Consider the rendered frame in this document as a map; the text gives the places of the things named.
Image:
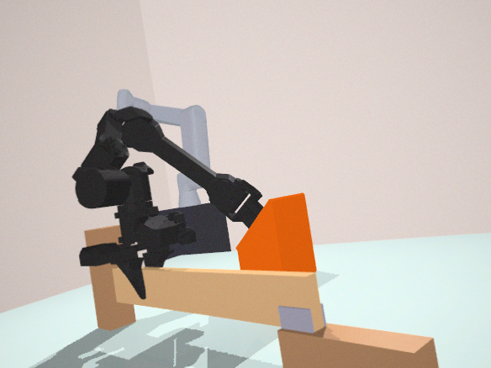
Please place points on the long wooden bed rail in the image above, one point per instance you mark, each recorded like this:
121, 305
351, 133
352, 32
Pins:
244, 295

